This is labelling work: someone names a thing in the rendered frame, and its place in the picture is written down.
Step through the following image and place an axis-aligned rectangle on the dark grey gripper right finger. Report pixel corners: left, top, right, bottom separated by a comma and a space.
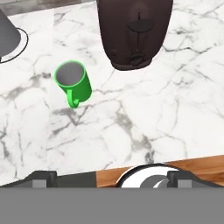
167, 171, 222, 188

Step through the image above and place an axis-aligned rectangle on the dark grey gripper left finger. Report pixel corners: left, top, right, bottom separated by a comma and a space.
3, 171, 58, 188

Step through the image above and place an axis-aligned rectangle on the green mug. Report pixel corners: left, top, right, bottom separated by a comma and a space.
53, 59, 93, 109

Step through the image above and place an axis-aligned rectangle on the white and black round knob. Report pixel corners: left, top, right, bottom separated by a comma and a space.
115, 163, 181, 188

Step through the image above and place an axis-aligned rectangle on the dark brown coffee machine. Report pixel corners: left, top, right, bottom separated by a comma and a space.
95, 0, 174, 71

